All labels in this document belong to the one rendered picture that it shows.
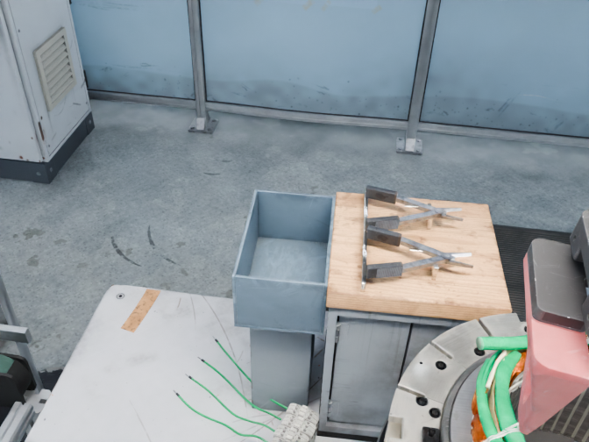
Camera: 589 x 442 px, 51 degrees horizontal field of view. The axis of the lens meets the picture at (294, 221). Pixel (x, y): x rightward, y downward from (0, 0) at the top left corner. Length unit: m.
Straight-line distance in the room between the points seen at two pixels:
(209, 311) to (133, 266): 1.29
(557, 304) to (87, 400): 0.80
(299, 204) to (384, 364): 0.23
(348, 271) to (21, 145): 2.17
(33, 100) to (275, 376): 1.97
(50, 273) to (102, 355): 1.37
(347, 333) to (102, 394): 0.40
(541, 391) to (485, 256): 0.51
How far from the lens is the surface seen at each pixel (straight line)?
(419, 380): 0.58
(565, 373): 0.24
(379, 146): 2.97
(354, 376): 0.81
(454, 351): 0.61
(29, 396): 1.15
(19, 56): 2.56
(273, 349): 0.82
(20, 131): 2.71
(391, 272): 0.68
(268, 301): 0.72
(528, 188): 2.87
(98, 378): 1.00
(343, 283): 0.69
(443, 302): 0.69
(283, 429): 0.87
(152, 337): 1.03
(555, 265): 0.27
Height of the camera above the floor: 1.55
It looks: 39 degrees down
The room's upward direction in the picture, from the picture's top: 2 degrees clockwise
